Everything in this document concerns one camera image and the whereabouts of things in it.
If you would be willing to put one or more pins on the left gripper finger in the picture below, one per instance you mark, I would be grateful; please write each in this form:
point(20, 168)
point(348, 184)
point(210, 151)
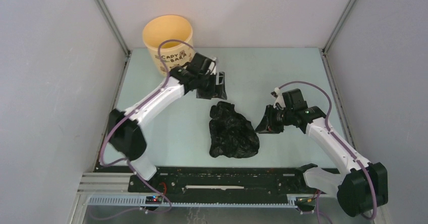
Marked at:
point(220, 90)
point(206, 90)

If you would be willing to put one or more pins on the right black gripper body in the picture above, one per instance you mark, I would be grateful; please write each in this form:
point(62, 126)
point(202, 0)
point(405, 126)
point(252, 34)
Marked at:
point(280, 118)

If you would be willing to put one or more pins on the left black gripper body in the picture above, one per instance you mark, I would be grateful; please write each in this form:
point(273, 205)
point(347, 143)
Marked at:
point(205, 78)

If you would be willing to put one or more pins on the black trash bag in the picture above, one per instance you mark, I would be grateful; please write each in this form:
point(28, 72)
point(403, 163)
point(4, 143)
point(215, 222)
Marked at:
point(232, 135)

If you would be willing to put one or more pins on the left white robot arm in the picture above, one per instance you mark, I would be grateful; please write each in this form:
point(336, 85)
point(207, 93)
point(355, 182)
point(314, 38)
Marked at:
point(125, 133)

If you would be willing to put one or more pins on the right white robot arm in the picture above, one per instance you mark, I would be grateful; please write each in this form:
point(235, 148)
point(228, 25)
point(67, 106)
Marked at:
point(359, 186)

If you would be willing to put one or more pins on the yellow capybara trash bin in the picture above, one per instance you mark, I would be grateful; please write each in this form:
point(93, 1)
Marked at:
point(169, 40)

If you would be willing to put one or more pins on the small electronics board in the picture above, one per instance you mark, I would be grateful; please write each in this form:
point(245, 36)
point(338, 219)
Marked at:
point(153, 200)

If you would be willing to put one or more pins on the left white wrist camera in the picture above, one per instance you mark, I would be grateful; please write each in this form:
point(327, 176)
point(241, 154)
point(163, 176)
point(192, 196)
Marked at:
point(212, 66)

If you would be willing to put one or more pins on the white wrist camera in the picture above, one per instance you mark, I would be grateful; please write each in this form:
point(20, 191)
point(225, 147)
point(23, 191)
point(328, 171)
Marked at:
point(212, 66)
point(279, 102)

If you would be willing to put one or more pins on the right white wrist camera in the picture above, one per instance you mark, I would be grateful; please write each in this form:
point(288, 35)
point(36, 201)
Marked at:
point(279, 102)

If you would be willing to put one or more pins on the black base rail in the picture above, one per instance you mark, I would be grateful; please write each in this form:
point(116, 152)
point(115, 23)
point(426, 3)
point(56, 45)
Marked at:
point(224, 184)

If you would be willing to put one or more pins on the white cable duct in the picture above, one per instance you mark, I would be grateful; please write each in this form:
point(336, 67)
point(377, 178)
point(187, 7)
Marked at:
point(139, 201)

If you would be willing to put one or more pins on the left aluminium frame post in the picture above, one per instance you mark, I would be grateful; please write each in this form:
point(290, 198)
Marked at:
point(105, 12)

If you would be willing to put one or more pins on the aluminium frame post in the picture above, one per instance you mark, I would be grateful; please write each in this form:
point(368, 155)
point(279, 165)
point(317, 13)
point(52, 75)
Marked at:
point(105, 12)
point(339, 24)

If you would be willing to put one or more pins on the right aluminium frame post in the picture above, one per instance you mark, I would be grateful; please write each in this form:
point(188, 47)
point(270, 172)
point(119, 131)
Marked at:
point(339, 24)

